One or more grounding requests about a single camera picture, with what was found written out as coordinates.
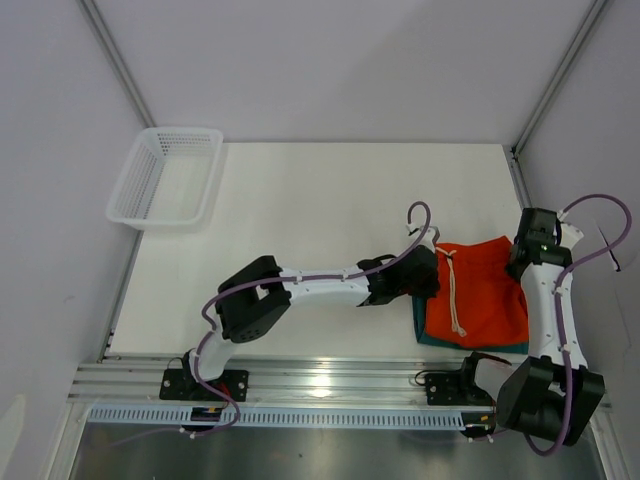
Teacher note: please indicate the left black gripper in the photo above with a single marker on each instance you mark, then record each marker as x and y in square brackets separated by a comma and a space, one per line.
[431, 287]

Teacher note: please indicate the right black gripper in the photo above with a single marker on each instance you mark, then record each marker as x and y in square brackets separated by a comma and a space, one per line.
[511, 271]

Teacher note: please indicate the green shorts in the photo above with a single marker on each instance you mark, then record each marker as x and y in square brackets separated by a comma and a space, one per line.
[422, 337]

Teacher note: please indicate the orange shorts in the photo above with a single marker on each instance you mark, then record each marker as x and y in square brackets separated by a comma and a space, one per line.
[478, 303]

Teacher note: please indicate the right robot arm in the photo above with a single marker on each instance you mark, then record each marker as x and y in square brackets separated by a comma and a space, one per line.
[552, 394]

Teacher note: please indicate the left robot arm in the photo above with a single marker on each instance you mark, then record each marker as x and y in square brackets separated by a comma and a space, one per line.
[249, 303]

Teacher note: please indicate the white plastic basket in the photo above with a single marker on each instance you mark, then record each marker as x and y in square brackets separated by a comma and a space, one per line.
[169, 180]

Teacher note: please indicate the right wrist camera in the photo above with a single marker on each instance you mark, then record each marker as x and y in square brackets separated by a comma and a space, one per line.
[569, 233]

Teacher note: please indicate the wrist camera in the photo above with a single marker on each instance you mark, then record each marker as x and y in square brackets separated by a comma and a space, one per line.
[423, 235]
[569, 233]

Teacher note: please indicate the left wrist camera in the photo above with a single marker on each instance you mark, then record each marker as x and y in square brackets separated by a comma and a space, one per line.
[423, 235]

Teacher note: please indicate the right table edge rail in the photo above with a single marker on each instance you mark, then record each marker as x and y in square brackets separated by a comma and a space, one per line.
[518, 180]

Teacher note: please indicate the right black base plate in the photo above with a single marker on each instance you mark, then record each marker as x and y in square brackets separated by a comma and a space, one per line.
[457, 387]

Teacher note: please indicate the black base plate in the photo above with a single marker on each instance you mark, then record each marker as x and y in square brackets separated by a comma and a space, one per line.
[179, 385]
[457, 387]

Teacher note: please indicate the white slotted cable duct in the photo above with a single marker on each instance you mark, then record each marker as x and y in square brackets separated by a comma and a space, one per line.
[255, 416]

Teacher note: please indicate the aluminium mounting rail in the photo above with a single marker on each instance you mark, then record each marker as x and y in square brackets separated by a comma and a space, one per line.
[286, 382]

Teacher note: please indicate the right aluminium frame post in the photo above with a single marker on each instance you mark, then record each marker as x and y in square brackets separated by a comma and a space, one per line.
[578, 42]

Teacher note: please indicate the aluminium frame post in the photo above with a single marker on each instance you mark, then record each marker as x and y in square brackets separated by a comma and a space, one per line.
[578, 42]
[116, 61]

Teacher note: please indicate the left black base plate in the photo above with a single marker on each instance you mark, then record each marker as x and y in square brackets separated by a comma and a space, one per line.
[179, 385]

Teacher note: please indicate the left aluminium frame post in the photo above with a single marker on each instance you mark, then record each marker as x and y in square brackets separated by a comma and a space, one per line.
[116, 61]

